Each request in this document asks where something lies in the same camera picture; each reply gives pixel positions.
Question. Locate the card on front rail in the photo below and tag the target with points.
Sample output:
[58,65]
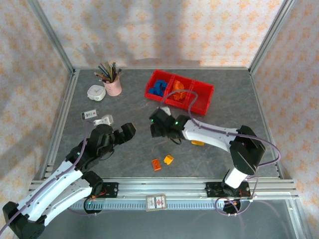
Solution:
[155,203]

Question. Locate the dark blue pencil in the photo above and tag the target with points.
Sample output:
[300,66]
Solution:
[104,71]

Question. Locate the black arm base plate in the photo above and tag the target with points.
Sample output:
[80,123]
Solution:
[111,189]
[211,189]

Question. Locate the aluminium front rail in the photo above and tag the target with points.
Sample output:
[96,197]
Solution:
[162,186]

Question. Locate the orange curved lego arch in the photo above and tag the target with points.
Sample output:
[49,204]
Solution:
[178,84]

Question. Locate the pink metal pencil bucket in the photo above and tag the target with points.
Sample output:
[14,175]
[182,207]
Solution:
[113,88]

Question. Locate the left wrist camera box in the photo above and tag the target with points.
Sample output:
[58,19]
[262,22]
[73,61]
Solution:
[104,120]

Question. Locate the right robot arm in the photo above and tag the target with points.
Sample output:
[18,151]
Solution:
[209,137]

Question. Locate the aluminium back rail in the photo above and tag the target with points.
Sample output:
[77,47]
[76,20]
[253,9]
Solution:
[162,68]

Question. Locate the aluminium side rail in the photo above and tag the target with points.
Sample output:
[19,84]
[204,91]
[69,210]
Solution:
[261,99]
[62,112]

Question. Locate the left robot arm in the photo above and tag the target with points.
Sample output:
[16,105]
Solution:
[49,189]

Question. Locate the aluminium frame leg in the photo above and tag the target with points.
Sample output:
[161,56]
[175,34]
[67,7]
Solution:
[297,219]

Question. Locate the aluminium frame post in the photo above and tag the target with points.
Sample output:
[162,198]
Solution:
[52,37]
[270,37]

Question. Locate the yellow lego slope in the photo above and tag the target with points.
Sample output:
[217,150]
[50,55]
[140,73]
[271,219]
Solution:
[168,159]

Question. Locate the orange lego brick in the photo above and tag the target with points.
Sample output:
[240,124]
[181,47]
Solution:
[156,164]

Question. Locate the yellow studded lego plate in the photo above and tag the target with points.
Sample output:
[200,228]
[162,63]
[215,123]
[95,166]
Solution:
[197,143]

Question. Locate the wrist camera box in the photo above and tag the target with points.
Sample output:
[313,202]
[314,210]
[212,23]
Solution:
[165,110]
[104,120]

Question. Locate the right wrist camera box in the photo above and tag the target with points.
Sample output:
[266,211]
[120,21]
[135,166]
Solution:
[165,110]

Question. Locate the yellow pencil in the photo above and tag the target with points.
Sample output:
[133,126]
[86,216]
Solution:
[118,74]

